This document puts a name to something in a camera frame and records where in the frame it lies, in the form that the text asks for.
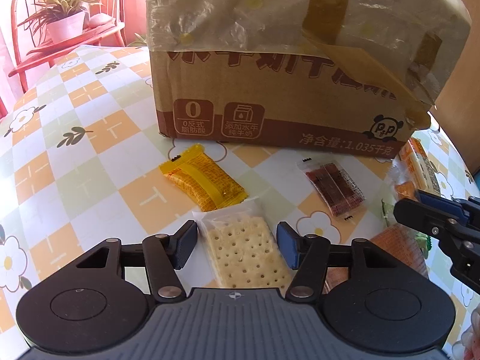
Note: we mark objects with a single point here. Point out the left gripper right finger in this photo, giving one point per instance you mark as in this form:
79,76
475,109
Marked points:
307,256

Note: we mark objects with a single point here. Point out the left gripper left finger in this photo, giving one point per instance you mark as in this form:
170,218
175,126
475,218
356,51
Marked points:
164,255

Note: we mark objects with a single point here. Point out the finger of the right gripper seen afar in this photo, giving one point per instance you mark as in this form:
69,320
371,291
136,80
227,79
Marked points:
449,207

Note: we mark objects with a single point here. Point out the green pastry packet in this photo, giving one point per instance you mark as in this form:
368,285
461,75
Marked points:
422,240

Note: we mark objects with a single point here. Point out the wooden headboard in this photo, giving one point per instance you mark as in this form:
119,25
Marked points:
457,108

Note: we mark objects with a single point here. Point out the brown cardboard box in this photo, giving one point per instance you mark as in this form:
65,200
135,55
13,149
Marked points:
352,76

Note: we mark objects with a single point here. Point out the checkered floral tablecloth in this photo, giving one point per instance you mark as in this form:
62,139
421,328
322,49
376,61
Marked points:
80,157

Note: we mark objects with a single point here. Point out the cracker clear packet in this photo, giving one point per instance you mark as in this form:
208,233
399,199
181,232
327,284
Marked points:
242,250

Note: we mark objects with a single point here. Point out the printed room backdrop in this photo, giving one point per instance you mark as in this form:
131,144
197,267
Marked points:
36,34

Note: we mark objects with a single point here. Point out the small yellow candy packet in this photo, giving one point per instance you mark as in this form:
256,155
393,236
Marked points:
202,180

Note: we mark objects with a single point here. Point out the orange wafer packet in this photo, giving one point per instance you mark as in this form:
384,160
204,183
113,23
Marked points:
398,241

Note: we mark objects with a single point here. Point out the dried meat clear packet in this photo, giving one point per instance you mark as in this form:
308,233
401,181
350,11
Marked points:
336,188

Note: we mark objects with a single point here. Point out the orange beige snack bar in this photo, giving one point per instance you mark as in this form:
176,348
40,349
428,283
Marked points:
412,171

